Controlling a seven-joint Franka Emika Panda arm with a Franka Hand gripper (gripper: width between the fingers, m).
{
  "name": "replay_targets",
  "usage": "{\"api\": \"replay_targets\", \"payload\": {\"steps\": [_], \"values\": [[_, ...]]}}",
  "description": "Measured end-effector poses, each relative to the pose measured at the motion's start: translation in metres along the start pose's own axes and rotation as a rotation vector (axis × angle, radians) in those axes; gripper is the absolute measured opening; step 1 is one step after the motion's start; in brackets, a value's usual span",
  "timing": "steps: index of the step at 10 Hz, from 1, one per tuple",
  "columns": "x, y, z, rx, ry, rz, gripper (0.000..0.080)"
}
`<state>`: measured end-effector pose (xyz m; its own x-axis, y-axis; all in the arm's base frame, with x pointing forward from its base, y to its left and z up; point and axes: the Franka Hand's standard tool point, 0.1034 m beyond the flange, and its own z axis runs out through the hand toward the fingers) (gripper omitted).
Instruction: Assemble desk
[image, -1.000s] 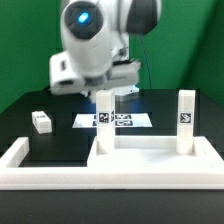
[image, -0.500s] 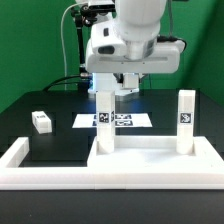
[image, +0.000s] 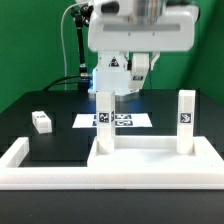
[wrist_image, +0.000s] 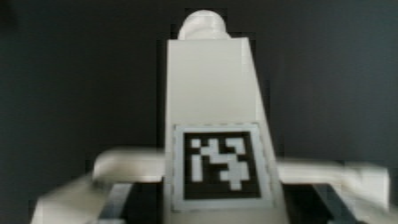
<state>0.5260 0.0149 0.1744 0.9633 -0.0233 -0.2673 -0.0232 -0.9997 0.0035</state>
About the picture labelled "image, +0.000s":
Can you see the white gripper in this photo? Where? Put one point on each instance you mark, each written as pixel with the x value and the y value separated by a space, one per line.
pixel 142 27

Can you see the white desk tabletop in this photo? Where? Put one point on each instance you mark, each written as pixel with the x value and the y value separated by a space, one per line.
pixel 154 152

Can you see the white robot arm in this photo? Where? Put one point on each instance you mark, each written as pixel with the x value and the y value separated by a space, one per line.
pixel 112 72

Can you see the AprilTag marker sheet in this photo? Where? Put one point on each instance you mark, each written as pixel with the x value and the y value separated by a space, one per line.
pixel 121 120

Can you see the white U-shaped fence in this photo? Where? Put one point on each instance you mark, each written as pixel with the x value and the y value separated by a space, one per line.
pixel 14 177

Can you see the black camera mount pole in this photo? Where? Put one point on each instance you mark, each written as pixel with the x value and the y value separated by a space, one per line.
pixel 79 21

